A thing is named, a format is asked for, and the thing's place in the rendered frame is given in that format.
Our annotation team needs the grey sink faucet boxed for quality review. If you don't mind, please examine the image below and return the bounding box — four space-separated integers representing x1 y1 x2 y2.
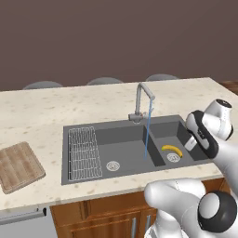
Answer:
128 82 156 125

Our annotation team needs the wooden cupboard door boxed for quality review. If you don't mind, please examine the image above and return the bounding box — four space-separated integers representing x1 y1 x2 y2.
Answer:
140 207 159 238
55 210 142 238

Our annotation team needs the blue water stream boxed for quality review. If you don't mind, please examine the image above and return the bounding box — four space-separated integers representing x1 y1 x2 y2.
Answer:
143 99 154 161

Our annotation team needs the wooden cutting board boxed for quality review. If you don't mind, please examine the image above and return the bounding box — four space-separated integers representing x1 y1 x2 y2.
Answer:
0 140 47 195

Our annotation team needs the yellow banana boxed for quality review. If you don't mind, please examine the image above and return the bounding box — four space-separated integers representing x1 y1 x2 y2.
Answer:
161 144 184 159

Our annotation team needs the grey dishwasher handle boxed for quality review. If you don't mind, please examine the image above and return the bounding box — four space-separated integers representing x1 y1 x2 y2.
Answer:
0 207 47 226

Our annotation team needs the grey stool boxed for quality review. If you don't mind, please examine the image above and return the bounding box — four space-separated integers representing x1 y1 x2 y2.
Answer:
145 73 180 83
21 80 64 91
86 76 125 86

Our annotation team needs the white wire drying rack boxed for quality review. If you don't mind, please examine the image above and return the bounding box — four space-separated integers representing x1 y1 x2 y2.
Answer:
67 126 103 181

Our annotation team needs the dark grey double sink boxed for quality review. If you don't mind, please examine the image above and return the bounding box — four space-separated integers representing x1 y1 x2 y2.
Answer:
60 114 218 186

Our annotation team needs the wooden cupboard front panel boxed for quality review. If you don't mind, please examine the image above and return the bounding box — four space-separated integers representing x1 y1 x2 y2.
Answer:
49 191 151 231

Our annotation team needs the round metal sink drain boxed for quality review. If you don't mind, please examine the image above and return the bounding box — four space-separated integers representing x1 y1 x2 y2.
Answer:
105 160 121 172
166 152 181 164

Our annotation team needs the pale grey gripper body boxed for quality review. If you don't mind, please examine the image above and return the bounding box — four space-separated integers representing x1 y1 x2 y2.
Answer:
184 135 199 152

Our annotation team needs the metal cupboard door handle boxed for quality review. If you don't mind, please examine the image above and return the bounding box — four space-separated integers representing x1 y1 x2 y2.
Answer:
131 217 138 238
145 214 152 234

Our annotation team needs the grey faucet handle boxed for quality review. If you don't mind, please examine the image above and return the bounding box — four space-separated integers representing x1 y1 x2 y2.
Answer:
128 112 147 122

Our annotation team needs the grey dishwasher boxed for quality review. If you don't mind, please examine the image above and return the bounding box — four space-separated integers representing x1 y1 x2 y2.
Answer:
0 206 59 238

